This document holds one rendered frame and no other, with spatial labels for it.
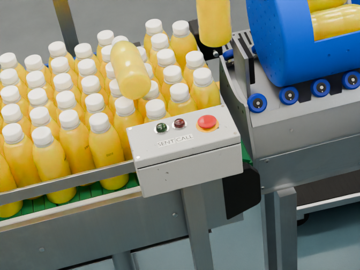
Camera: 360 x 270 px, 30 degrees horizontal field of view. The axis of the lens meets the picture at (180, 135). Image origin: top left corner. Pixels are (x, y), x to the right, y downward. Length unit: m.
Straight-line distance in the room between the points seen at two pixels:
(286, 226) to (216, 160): 0.64
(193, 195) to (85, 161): 0.25
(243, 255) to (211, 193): 0.98
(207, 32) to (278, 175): 0.51
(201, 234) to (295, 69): 0.40
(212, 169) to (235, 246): 1.22
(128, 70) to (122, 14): 2.46
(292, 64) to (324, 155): 0.33
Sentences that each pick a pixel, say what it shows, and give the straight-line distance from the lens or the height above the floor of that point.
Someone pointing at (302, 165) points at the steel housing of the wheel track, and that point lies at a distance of 1.70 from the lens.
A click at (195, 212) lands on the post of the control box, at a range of 1.39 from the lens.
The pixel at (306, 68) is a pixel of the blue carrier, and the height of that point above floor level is 1.05.
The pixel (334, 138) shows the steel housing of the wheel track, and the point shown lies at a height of 0.83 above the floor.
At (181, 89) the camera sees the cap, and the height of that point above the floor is 1.08.
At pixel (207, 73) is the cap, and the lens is 1.43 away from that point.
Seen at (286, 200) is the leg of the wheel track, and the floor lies 0.61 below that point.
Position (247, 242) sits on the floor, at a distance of 2.48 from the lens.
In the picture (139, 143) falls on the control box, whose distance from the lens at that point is 1.25.
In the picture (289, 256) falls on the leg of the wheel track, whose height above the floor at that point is 0.37.
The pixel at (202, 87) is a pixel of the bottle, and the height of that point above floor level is 1.06.
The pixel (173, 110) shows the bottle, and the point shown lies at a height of 1.04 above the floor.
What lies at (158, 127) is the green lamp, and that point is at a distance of 1.26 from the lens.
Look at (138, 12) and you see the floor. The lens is 3.81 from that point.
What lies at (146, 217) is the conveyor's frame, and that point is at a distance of 1.49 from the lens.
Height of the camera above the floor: 1.92
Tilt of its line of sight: 41 degrees down
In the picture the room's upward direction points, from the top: 9 degrees counter-clockwise
